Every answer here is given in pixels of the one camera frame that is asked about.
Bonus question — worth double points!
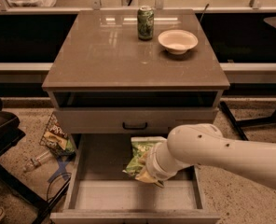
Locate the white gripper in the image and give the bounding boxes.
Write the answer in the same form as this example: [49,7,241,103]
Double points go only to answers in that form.
[135,149,177,188]

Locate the green jalapeno chip bag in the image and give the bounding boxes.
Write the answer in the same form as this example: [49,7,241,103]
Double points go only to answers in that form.
[123,136,165,177]

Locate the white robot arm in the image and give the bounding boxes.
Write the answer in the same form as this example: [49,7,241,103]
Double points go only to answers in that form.
[136,124,276,189]

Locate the open bottom drawer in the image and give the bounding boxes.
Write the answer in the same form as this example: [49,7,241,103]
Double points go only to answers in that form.
[50,134,219,224]

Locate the chip bag on floor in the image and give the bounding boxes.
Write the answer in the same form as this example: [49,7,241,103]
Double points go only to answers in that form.
[39,114,75,156]

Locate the grey drawer cabinet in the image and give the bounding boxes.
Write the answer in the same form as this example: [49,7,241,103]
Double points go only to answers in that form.
[41,8,231,224]

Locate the clear plastic bottle on floor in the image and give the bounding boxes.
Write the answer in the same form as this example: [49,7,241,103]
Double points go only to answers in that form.
[23,150,53,173]

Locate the white paper bowl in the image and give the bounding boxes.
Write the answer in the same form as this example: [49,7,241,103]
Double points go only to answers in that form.
[158,30,198,55]

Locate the black stand legs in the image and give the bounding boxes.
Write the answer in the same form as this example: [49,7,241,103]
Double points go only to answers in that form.
[219,102,276,141]

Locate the black chair base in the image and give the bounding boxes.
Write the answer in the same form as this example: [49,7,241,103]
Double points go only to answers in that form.
[0,98,73,224]

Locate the green soda can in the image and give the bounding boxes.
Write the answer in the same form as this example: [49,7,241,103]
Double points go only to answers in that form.
[137,6,154,40]

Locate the black cable on floor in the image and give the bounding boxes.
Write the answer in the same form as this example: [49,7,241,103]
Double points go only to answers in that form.
[46,172,73,203]

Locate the closed drawer with black handle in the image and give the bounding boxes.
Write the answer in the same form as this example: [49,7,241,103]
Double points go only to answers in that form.
[54,107,218,134]

